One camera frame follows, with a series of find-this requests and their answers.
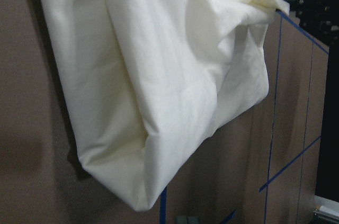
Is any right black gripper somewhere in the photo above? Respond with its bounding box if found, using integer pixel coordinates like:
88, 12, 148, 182
287, 0, 338, 47

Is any cream long-sleeve cat shirt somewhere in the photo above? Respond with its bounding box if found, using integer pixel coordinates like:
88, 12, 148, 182
41, 0, 289, 211

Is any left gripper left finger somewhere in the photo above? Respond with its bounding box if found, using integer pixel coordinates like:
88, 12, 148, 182
176, 216, 188, 224

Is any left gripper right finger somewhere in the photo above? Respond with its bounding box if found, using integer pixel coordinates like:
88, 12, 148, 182
188, 216, 199, 224

